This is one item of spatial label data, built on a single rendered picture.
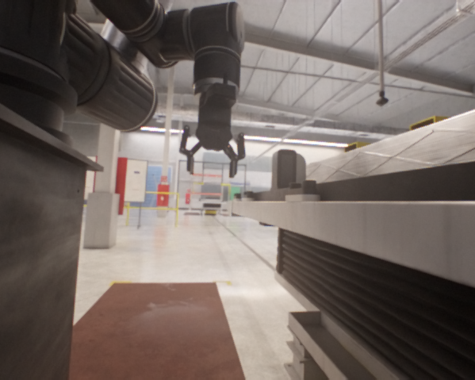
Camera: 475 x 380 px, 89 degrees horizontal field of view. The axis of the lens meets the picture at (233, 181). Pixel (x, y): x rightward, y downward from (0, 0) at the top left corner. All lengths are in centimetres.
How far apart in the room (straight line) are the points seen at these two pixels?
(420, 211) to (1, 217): 44
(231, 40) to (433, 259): 52
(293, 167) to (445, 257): 62
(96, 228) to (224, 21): 425
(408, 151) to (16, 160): 65
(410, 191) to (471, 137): 21
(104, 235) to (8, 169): 424
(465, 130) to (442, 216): 29
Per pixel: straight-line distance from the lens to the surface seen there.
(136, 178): 767
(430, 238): 29
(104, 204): 457
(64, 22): 63
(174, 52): 67
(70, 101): 58
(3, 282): 41
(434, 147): 58
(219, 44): 60
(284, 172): 82
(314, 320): 113
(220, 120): 54
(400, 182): 37
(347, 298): 98
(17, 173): 40
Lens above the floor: 83
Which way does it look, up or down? 5 degrees up
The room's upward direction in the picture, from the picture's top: 2 degrees clockwise
